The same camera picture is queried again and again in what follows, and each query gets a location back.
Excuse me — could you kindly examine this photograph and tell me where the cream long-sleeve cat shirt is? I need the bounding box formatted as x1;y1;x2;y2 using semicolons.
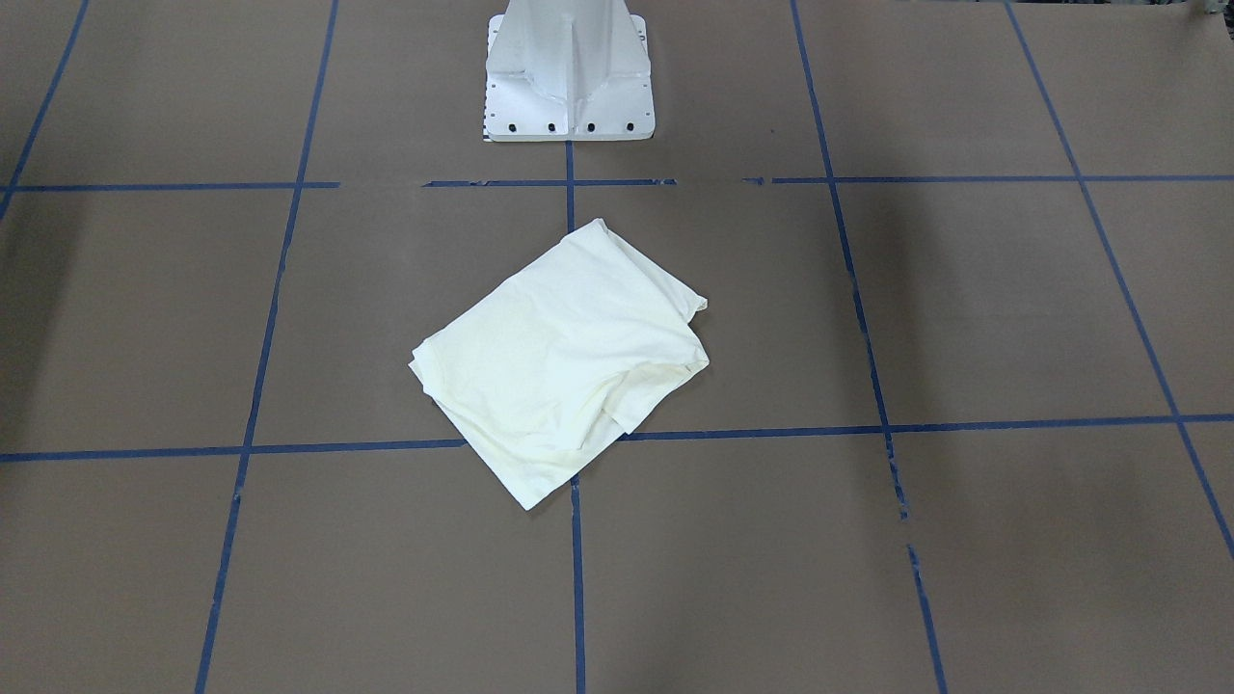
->
408;219;710;510

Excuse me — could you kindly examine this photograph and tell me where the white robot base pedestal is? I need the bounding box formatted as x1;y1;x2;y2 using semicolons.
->
482;1;656;144

